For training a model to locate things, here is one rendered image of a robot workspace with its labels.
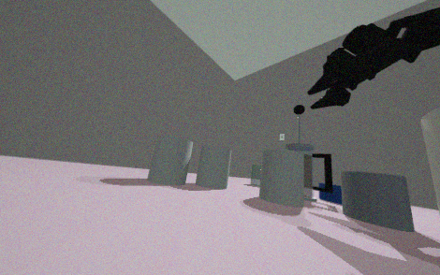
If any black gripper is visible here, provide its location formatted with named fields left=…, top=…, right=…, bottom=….
left=308, top=51, right=383, bottom=109

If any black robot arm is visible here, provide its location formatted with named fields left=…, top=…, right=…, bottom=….
left=323, top=7, right=440, bottom=74

